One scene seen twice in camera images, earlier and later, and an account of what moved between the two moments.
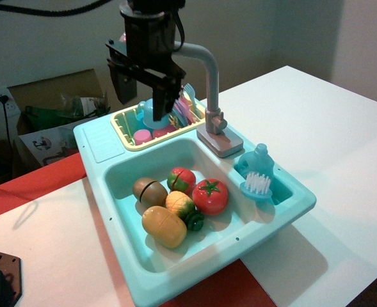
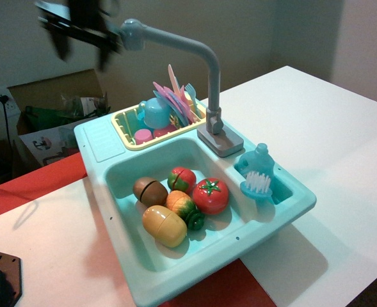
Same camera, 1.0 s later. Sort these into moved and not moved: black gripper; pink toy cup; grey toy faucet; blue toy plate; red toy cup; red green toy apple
Moved: blue toy plate; black gripper
Not moved: grey toy faucet; red toy cup; pink toy cup; red green toy apple
